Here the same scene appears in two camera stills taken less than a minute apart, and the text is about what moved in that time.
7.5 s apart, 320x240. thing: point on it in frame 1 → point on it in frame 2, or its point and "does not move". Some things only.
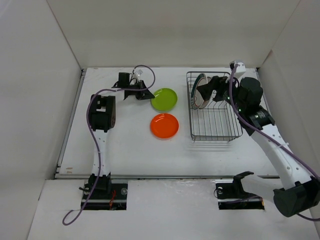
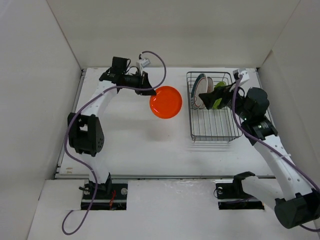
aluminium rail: (162, 177) does not move
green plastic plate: (165, 99) → (219, 84)
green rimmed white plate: (196, 98) does not move
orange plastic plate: (164, 126) → (167, 103)
